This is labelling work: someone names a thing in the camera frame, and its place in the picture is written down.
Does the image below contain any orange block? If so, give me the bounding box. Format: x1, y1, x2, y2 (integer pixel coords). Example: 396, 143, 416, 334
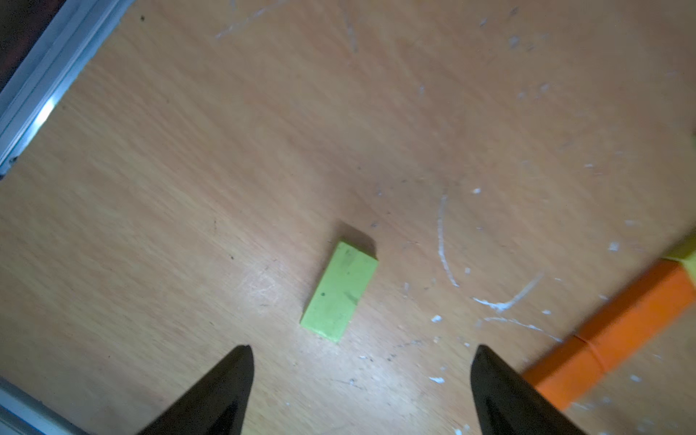
576, 259, 695, 372
522, 336, 606, 411

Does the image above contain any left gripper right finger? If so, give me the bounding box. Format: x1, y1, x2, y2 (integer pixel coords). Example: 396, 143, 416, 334
469, 344, 583, 435

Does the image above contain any small light green block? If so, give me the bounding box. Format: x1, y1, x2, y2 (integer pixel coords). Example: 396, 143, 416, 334
300, 241, 379, 343

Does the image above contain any yellow block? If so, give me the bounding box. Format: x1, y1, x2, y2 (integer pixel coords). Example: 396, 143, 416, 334
663, 230, 696, 285

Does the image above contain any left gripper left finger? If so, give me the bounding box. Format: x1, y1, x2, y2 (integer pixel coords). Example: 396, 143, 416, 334
141, 345, 255, 434

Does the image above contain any aluminium front rail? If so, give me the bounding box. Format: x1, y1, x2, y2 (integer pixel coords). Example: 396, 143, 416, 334
1, 1, 132, 177

